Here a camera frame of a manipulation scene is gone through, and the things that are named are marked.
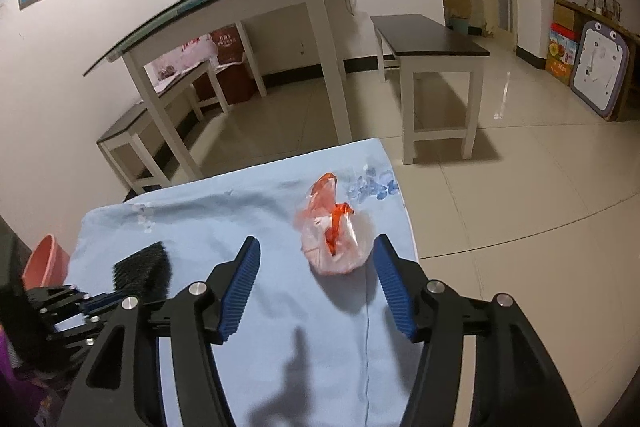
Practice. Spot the wooden shelf unit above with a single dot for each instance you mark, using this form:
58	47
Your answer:
631	99

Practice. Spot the colourful printed box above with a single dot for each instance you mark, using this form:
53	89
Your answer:
562	52

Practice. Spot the pink and white plastic bag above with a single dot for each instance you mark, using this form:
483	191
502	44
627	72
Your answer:
185	57

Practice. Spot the brown cardboard box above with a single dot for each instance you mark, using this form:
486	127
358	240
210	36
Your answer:
566	14

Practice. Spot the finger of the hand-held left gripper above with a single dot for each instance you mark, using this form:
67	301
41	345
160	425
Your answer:
80	334
95	303

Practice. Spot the black scrub pad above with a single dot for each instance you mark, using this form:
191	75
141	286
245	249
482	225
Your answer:
145	272

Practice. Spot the red box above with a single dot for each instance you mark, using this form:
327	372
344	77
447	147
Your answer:
232	82

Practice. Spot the clear plastic bag with red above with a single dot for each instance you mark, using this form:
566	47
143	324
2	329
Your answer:
340	252

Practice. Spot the purple cloth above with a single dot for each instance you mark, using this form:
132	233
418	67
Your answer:
9	357

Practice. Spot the pink plastic bucket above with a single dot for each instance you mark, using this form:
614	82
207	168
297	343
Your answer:
45	264

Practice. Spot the light blue cloth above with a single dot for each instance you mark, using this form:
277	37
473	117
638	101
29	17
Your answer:
225	217

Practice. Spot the dark-topped white bench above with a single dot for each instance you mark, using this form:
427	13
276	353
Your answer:
125	122
425	37

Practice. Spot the purple-framed drawing board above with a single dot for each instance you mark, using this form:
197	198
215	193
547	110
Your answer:
597	67

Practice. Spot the teal waste bin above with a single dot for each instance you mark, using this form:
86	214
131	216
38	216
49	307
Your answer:
459	27

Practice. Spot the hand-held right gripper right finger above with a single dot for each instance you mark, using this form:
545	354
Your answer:
395	292

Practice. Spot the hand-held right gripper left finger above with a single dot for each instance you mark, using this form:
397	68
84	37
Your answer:
240	297

